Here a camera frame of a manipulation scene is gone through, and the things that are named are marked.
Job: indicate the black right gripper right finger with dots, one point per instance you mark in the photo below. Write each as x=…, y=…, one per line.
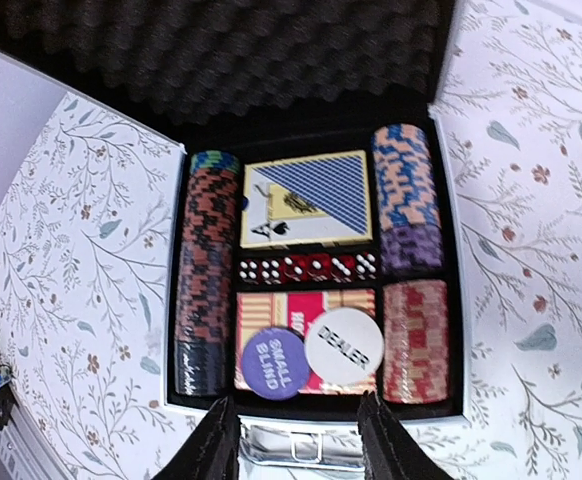
x=389, y=451

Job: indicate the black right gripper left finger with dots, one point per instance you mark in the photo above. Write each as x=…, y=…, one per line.
x=212, y=449

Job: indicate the black poker chip stack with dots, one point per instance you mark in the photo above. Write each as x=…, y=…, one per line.
x=200, y=368

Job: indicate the red die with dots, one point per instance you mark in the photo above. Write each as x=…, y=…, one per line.
x=292, y=269
x=249, y=271
x=318, y=267

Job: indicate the aluminium poker case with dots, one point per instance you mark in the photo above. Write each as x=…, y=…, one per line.
x=241, y=201

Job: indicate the purple small blind button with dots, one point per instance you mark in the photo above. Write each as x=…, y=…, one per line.
x=274, y=365

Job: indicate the white dealer button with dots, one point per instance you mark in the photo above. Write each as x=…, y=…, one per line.
x=344, y=346

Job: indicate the red white chip stack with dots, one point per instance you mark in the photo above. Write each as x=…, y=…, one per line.
x=416, y=351

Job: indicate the red black chip stack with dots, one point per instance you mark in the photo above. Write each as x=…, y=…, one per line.
x=205, y=263

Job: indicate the red playing card deck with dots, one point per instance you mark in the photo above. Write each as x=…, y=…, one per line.
x=292, y=310

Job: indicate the purple chip stack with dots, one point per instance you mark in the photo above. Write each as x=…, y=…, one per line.
x=411, y=248

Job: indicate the blue orange chip stack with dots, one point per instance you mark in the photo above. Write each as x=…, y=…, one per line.
x=405, y=184

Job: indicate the blue playing card deck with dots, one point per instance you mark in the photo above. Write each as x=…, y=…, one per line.
x=319, y=199

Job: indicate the green chip stack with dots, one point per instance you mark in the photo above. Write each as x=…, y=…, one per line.
x=214, y=159

